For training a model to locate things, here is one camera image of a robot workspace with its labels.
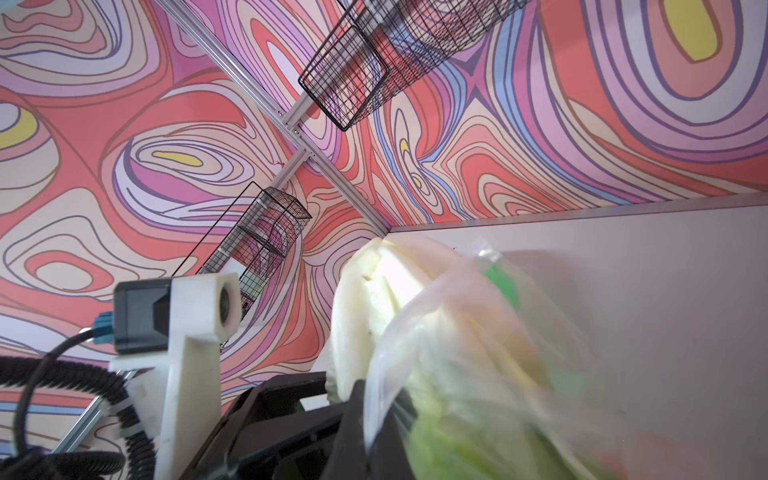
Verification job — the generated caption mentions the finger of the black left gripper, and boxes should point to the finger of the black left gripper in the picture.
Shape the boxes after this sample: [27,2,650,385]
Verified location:
[181,372,354,479]

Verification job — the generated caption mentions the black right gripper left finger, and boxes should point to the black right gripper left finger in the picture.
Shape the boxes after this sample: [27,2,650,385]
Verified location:
[321,380,368,480]

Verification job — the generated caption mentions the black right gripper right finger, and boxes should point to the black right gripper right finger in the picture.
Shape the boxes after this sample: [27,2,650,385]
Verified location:
[368,395,416,480]

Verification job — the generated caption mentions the green lettuce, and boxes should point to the green lettuce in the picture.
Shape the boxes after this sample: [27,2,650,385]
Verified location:
[326,233,601,480]

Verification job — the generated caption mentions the clear zip top bag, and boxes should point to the clear zip top bag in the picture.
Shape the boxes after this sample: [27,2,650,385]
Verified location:
[363,247,716,479]

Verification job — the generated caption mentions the black wire basket left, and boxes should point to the black wire basket left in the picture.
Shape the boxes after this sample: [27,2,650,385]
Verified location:
[173,181,312,316]

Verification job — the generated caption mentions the black wire basket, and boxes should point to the black wire basket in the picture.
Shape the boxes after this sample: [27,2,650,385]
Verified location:
[298,0,527,131]
[173,181,312,316]

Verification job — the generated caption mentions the black wire basket rear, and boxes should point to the black wire basket rear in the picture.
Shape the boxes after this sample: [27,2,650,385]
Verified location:
[298,0,527,131]

